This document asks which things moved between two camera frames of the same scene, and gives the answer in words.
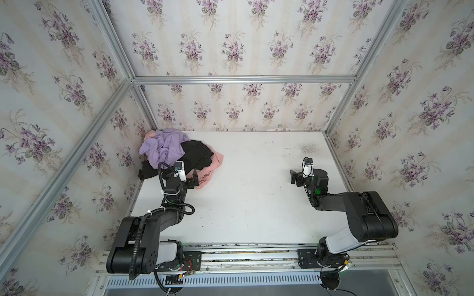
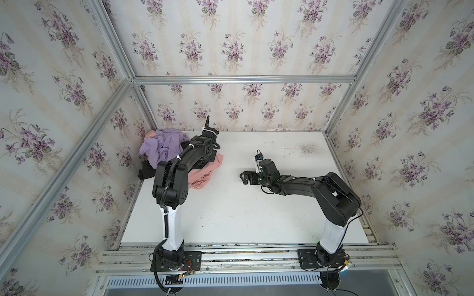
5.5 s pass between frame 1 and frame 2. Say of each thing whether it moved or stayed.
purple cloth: stayed
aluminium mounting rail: stayed
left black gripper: moved
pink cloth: stayed
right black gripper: moved
